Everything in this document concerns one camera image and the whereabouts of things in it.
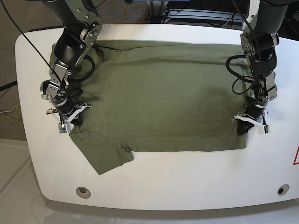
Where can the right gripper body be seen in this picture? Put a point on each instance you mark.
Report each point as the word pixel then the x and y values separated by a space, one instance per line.
pixel 67 109

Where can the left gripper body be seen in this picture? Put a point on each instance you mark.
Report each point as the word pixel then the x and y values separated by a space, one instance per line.
pixel 253 114

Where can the olive green T-shirt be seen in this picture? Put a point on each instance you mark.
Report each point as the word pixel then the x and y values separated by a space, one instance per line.
pixel 157 97

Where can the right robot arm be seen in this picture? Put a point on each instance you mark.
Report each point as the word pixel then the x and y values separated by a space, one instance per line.
pixel 81 22

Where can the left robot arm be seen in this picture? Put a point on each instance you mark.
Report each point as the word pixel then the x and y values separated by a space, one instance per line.
pixel 258 41

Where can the red warning triangle sticker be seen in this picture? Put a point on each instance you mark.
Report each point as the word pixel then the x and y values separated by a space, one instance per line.
pixel 296 159

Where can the black bar under table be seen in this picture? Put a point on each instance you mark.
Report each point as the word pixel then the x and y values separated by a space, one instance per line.
pixel 9 85

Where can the grey metal table leg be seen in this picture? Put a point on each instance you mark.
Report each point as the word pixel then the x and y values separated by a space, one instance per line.
pixel 156 9

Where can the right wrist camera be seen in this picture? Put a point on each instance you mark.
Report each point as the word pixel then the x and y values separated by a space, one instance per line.
pixel 64 128

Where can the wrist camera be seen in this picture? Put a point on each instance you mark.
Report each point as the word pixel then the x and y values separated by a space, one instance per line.
pixel 263 129
pixel 64 128

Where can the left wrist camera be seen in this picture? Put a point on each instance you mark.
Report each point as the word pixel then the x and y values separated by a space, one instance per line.
pixel 263 129

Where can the left table cable grommet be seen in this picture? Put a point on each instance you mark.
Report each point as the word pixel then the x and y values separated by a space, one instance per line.
pixel 83 192

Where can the table cable grommet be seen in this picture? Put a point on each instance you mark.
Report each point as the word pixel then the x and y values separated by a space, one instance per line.
pixel 83 192
pixel 283 189

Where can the right table cable grommet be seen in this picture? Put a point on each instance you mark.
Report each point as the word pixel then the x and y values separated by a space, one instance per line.
pixel 283 189

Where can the grey metal frame rail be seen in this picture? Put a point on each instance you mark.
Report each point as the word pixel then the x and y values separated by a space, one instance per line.
pixel 213 18

